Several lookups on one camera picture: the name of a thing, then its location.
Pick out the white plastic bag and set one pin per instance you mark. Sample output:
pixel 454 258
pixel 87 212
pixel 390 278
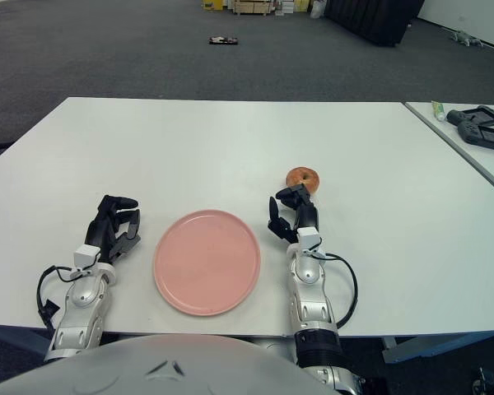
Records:
pixel 317 8

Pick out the green white tube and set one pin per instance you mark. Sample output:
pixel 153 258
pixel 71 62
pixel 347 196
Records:
pixel 437 110

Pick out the blue grey table frame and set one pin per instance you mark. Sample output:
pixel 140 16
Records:
pixel 416 347

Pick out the red yellow apple with sticker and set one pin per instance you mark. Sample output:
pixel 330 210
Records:
pixel 302 175

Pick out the yellow carton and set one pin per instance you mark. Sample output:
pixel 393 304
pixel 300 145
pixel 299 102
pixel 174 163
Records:
pixel 300 4

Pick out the black curtain partition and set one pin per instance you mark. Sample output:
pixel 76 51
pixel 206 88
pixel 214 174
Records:
pixel 374 20

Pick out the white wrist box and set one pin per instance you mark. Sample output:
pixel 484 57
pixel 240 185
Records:
pixel 308 238
pixel 85 256

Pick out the white stacked boxes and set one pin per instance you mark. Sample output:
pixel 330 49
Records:
pixel 285 5

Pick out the grey robot torso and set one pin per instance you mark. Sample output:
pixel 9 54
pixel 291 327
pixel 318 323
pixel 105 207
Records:
pixel 148 370

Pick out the yellow box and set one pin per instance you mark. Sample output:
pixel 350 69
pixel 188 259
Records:
pixel 211 4

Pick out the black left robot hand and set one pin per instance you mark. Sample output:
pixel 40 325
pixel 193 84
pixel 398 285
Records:
pixel 107 230

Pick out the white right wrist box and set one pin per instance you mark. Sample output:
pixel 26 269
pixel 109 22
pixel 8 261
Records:
pixel 308 238

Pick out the pink round plate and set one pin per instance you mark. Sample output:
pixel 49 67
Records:
pixel 208 263

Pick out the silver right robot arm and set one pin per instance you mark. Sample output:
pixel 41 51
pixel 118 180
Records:
pixel 308 296

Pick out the black handheld controller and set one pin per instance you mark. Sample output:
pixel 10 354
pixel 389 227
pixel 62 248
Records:
pixel 467 133
pixel 461 115

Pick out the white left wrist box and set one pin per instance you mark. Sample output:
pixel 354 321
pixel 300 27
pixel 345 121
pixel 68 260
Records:
pixel 85 256

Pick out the grey robot dog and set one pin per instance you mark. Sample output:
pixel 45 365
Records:
pixel 465 39

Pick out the black wheeled base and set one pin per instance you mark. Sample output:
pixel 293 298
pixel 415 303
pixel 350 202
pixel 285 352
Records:
pixel 481 378

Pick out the wooden crate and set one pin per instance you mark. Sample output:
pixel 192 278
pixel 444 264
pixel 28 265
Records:
pixel 253 6

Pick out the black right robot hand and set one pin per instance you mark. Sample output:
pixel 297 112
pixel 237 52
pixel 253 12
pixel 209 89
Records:
pixel 306 214

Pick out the flat black item on floor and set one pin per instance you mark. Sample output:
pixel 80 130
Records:
pixel 222 40

